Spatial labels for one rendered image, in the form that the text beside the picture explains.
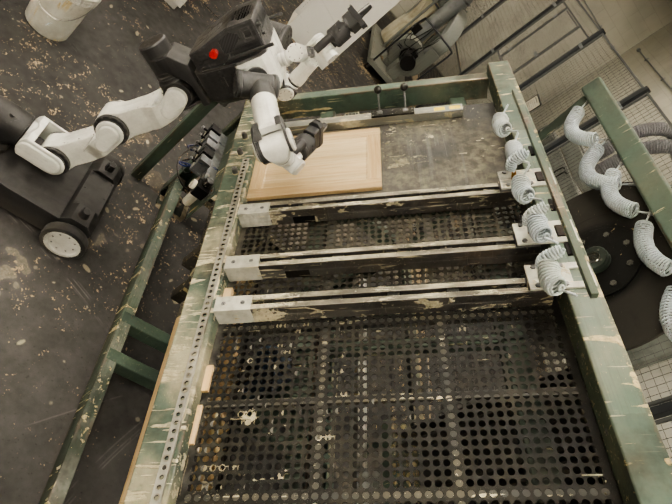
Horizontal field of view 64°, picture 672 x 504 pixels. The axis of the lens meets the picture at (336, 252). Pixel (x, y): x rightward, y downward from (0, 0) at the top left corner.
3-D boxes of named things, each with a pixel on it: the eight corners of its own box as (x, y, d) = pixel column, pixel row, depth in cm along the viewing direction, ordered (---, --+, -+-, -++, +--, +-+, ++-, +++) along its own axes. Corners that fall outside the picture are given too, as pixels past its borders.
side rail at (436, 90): (273, 115, 285) (268, 96, 278) (485, 92, 272) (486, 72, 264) (271, 121, 281) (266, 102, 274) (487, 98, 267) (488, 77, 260)
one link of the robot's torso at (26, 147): (8, 153, 230) (22, 135, 223) (29, 127, 244) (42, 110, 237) (54, 182, 240) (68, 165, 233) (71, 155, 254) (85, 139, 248)
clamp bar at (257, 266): (232, 265, 200) (213, 217, 183) (566, 242, 185) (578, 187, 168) (228, 286, 193) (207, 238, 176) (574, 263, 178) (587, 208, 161)
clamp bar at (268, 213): (245, 214, 220) (228, 167, 203) (546, 189, 205) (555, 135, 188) (241, 231, 213) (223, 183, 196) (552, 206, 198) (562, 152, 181)
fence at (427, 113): (264, 131, 264) (262, 124, 261) (461, 111, 252) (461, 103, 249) (262, 137, 260) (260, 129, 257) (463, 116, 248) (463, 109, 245)
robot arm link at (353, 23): (356, 12, 234) (335, 32, 237) (347, -1, 225) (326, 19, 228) (371, 31, 229) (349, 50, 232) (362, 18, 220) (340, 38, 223)
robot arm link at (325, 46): (348, 48, 234) (329, 66, 237) (333, 28, 234) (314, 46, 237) (343, 42, 223) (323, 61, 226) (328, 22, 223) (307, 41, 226)
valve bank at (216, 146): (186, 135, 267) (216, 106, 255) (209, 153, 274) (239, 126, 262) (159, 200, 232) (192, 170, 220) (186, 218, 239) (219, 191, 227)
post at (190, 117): (133, 168, 310) (212, 88, 272) (142, 174, 313) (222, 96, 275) (130, 174, 306) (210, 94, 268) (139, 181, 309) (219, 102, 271)
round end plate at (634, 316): (488, 235, 260) (658, 142, 219) (495, 242, 263) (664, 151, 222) (522, 381, 204) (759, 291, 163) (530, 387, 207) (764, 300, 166)
